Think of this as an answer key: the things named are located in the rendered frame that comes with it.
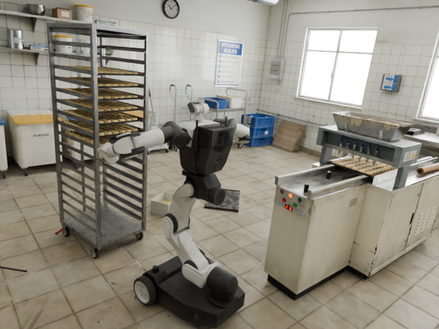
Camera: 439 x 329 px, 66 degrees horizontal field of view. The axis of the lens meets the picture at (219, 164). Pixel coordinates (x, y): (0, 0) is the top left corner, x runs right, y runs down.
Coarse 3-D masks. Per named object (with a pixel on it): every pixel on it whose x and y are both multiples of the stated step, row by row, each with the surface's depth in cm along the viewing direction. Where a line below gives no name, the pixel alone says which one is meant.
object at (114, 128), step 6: (72, 120) 287; (78, 120) 290; (78, 126) 269; (84, 126) 276; (90, 126) 272; (102, 126) 282; (108, 126) 278; (114, 126) 280; (120, 126) 284; (126, 126) 283; (102, 132) 259; (108, 132) 258; (114, 132) 260; (120, 132) 265; (126, 132) 270
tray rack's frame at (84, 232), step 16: (48, 32) 258; (112, 32) 280; (128, 32) 242; (144, 32) 252; (48, 48) 263; (80, 144) 304; (112, 208) 337; (64, 224) 304; (80, 224) 302; (112, 224) 307; (128, 224) 310; (112, 240) 281
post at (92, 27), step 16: (96, 48) 226; (96, 64) 229; (96, 80) 232; (96, 96) 235; (96, 112) 239; (96, 128) 242; (96, 144) 245; (96, 160) 249; (96, 176) 252; (96, 192) 256; (96, 208) 261; (96, 224) 266; (96, 240) 271
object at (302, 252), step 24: (336, 192) 239; (360, 192) 260; (288, 216) 241; (312, 216) 227; (336, 216) 248; (288, 240) 244; (312, 240) 236; (336, 240) 259; (288, 264) 247; (312, 264) 246; (336, 264) 272; (288, 288) 250; (312, 288) 264
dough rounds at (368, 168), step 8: (336, 160) 290; (344, 160) 292; (352, 160) 295; (360, 160) 297; (368, 160) 299; (352, 168) 273; (360, 168) 274; (368, 168) 274; (376, 168) 281; (384, 168) 278; (392, 168) 283
